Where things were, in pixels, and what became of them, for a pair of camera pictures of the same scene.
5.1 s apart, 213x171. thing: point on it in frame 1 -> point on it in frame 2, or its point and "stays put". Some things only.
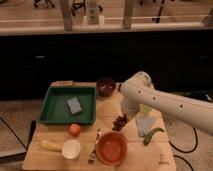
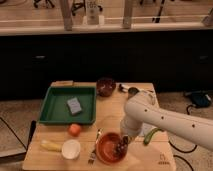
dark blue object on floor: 201,94 stays put
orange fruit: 74,130 stays put
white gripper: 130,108 -> 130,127
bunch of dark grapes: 119,122 -> 120,149
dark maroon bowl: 106,87 stays put
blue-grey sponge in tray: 74,105 stays put
